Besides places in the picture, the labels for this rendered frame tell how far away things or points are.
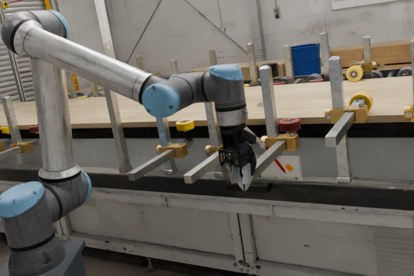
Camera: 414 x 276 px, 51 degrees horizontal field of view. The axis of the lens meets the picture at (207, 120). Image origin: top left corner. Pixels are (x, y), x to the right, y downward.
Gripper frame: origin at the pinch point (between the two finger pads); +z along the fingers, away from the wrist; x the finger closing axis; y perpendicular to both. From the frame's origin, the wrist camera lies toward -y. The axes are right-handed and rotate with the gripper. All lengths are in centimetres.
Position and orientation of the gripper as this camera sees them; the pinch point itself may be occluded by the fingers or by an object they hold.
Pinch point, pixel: (245, 185)
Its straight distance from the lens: 132.0
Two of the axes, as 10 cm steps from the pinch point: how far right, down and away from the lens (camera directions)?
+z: 1.5, 9.6, 2.2
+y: -4.7, 2.6, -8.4
